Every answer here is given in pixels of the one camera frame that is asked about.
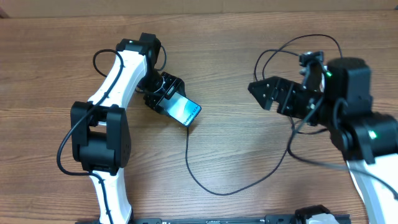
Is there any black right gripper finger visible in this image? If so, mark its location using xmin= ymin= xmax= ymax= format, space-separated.
xmin=252 ymin=92 xmax=279 ymax=110
xmin=248 ymin=76 xmax=280 ymax=95

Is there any black USB charging cable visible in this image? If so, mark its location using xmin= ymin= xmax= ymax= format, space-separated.
xmin=185 ymin=34 xmax=344 ymax=197

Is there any Samsung Galaxy smartphone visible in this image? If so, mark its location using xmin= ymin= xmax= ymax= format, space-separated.
xmin=162 ymin=93 xmax=201 ymax=127

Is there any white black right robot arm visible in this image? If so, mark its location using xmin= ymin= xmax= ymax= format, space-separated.
xmin=248 ymin=55 xmax=397 ymax=223

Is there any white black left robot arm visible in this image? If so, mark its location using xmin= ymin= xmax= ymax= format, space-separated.
xmin=66 ymin=33 xmax=189 ymax=223

